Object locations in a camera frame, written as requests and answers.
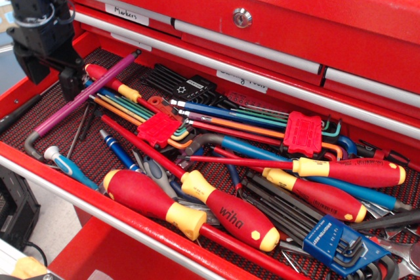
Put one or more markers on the red yellow screwdriver right upper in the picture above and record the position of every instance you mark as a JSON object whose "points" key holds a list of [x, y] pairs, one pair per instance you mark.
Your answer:
{"points": [[370, 173]]}

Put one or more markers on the small red yellow screwdriver back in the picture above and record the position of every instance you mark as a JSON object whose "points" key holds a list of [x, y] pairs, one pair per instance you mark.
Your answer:
{"points": [[96, 72]]}

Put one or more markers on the black red tool right edge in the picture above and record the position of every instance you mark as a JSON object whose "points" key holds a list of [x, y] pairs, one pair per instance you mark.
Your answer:
{"points": [[365, 149]]}

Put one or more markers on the blue holder black hex keys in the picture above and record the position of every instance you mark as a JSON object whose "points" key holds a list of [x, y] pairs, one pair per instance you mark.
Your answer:
{"points": [[343, 250]]}

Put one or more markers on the black box on floor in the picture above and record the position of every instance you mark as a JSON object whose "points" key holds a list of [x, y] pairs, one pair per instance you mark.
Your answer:
{"points": [[19, 209]]}

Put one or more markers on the white handwritten drawer label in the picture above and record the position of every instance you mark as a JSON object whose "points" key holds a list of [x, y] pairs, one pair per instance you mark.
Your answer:
{"points": [[243, 82]]}

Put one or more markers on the large blue sleeve Allen key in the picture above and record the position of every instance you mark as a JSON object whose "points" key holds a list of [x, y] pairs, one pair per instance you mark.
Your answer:
{"points": [[253, 152]]}

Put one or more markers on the blue white precision screwdriver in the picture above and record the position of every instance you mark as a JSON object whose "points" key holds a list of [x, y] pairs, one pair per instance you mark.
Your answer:
{"points": [[68, 167]]}

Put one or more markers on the black red drawer liner mat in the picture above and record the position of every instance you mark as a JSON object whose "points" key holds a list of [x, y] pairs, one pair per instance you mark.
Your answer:
{"points": [[123, 243]]}

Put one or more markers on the grey blue handled pliers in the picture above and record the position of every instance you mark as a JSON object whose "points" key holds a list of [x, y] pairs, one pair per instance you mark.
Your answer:
{"points": [[158, 174]]}

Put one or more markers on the white Markers label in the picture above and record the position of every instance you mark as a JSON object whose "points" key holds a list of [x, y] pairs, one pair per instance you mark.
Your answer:
{"points": [[126, 14]]}

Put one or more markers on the violet Allen key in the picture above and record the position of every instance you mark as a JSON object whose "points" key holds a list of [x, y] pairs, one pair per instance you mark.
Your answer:
{"points": [[62, 113]]}

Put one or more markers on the black pen tool left edge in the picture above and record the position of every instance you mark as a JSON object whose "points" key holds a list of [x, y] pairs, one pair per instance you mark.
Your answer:
{"points": [[20, 98]]}

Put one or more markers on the black torx key set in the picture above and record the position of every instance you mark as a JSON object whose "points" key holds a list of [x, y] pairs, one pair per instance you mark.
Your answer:
{"points": [[195, 89]]}

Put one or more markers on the thin black Allen key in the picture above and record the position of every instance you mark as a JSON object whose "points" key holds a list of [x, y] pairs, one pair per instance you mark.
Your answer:
{"points": [[84, 126]]}

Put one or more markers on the big red yellow screwdriver front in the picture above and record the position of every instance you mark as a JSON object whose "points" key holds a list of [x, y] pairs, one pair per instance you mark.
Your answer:
{"points": [[141, 194]]}

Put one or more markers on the blue metal pen screwdriver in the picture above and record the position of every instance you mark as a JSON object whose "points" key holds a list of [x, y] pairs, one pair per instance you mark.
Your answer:
{"points": [[119, 152]]}

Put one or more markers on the large red yellow Wiha screwdriver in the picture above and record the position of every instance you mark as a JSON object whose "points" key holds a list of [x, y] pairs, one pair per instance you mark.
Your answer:
{"points": [[239, 217]]}

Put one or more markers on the open red drawer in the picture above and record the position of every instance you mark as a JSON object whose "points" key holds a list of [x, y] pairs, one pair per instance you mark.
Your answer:
{"points": [[96, 160]]}

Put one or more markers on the silver combination wrench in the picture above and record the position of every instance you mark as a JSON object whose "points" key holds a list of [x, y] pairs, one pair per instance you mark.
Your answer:
{"points": [[409, 253]]}

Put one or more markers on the silver chest lock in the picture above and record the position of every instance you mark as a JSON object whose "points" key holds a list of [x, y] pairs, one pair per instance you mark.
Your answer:
{"points": [[242, 18]]}

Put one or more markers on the red yellow screwdriver right lower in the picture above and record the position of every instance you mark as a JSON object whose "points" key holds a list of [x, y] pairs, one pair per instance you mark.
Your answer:
{"points": [[328, 199]]}

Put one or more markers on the red holder rainbow hex keys left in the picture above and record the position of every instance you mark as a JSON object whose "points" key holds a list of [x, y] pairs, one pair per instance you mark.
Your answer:
{"points": [[153, 125]]}

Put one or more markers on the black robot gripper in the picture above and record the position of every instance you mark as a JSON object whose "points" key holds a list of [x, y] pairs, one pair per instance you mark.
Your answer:
{"points": [[43, 38]]}

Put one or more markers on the red tool chest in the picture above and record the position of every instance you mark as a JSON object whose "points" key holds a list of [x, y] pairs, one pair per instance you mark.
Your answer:
{"points": [[359, 58]]}

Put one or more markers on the red holder rainbow hex keys right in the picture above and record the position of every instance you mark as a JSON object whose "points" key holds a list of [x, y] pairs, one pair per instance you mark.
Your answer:
{"points": [[298, 133]]}

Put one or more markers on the red holder rainbow hex keys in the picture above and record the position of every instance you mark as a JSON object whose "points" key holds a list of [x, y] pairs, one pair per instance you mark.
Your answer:
{"points": [[153, 125], [298, 133]]}

